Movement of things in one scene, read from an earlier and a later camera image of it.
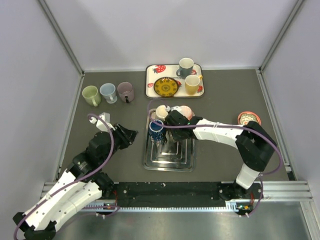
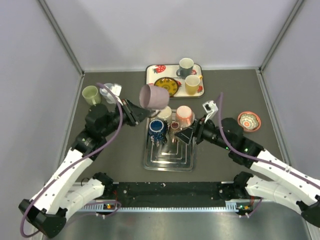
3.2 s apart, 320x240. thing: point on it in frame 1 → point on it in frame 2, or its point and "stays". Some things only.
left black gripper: (127, 135) → (135, 113)
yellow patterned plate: (166, 87) stays
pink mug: (187, 112) stays
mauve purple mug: (126, 92) → (153, 97)
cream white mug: (161, 112) stays
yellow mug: (192, 82) stays
